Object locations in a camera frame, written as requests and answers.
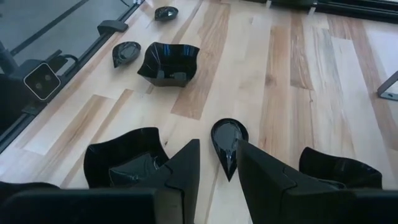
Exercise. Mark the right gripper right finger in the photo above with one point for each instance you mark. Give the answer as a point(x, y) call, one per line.
point(270, 196)

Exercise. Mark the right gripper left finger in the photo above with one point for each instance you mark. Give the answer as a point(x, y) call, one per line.
point(177, 193)

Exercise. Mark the black square mini bowl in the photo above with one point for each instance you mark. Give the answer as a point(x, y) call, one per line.
point(169, 63)
point(342, 169)
point(105, 161)

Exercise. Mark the grey perforated metal shelf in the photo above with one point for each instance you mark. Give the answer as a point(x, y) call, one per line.
point(388, 88)

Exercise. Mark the black camera module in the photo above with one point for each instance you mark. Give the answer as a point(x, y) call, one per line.
point(42, 81)

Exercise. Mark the black clamp bracket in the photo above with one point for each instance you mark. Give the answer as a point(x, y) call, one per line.
point(112, 26)

